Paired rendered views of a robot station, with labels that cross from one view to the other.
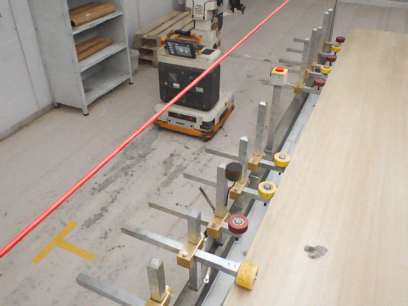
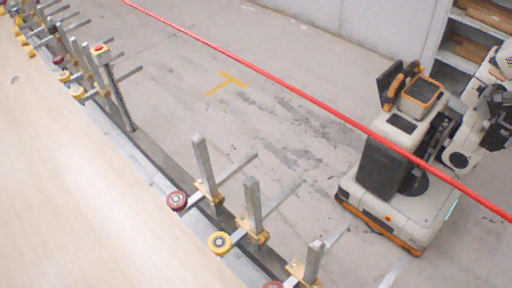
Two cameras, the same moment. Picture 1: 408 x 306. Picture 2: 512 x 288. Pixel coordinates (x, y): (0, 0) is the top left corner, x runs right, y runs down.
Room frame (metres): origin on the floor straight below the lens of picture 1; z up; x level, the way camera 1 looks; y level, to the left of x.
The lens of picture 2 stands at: (2.95, -1.33, 1.93)
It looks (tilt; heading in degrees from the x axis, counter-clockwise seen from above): 48 degrees down; 112
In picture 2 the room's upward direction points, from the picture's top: 3 degrees counter-clockwise
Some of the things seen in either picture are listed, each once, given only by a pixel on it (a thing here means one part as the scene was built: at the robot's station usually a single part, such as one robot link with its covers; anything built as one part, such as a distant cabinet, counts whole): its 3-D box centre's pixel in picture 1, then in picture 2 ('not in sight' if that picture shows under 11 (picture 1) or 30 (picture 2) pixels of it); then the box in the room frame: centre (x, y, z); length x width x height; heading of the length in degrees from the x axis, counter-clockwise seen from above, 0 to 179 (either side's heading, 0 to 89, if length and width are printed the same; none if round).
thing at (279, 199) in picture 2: (298, 71); (261, 216); (2.70, -0.75, 0.83); 0.43 x 0.03 x 0.04; 65
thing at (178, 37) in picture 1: (189, 42); (419, 97); (3.26, 0.11, 0.87); 0.23 x 0.15 x 0.11; 65
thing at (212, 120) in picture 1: (195, 107); (402, 189); (3.36, 0.06, 0.16); 0.67 x 0.64 x 0.25; 155
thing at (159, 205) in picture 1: (193, 217); (86, 52); (1.13, 0.03, 0.84); 0.43 x 0.03 x 0.04; 65
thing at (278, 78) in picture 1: (278, 77); (101, 55); (1.81, -0.40, 1.18); 0.07 x 0.07 x 0.08; 65
